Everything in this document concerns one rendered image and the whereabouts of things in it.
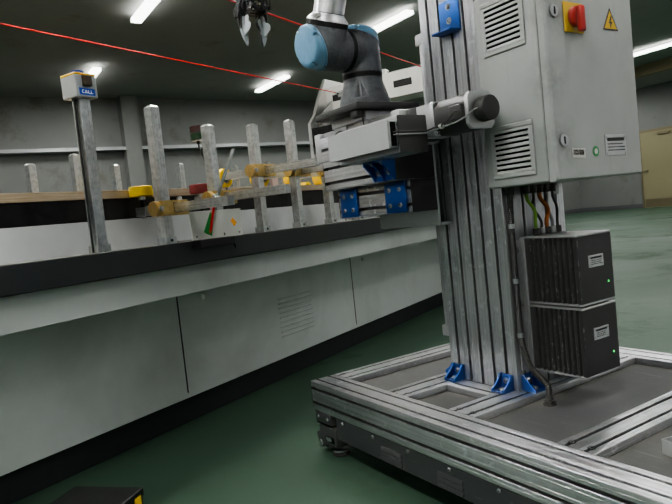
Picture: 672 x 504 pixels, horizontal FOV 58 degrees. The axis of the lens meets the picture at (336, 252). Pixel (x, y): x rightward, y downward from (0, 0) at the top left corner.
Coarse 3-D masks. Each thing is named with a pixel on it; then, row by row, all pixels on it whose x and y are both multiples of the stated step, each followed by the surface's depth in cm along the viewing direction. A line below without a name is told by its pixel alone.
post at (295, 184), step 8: (288, 120) 261; (288, 128) 261; (288, 136) 261; (288, 144) 262; (296, 144) 264; (288, 152) 262; (296, 152) 263; (288, 160) 263; (296, 160) 263; (296, 176) 262; (296, 184) 262; (296, 192) 262; (296, 200) 263; (296, 208) 263; (296, 216) 264
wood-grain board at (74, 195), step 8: (40, 192) 186; (48, 192) 188; (56, 192) 191; (64, 192) 193; (72, 192) 195; (80, 192) 198; (104, 192) 205; (112, 192) 208; (120, 192) 211; (128, 192) 213; (176, 192) 232; (184, 192) 235; (0, 200) 176; (8, 200) 178; (16, 200) 180; (24, 200) 182; (32, 200) 184; (40, 200) 186; (48, 200) 188; (56, 200) 190; (64, 200) 193; (72, 200) 196
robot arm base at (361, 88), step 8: (360, 72) 174; (368, 72) 174; (376, 72) 175; (344, 80) 177; (352, 80) 175; (360, 80) 174; (368, 80) 174; (376, 80) 175; (344, 88) 177; (352, 88) 174; (360, 88) 174; (368, 88) 173; (376, 88) 174; (384, 88) 176; (344, 96) 176; (352, 96) 174; (360, 96) 174; (368, 96) 172; (376, 96) 173; (384, 96) 174; (344, 104) 176
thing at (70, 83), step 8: (72, 72) 173; (80, 72) 175; (64, 80) 176; (72, 80) 174; (80, 80) 174; (64, 88) 176; (72, 88) 174; (96, 88) 179; (64, 96) 177; (72, 96) 175; (80, 96) 174; (88, 96) 176; (96, 96) 179
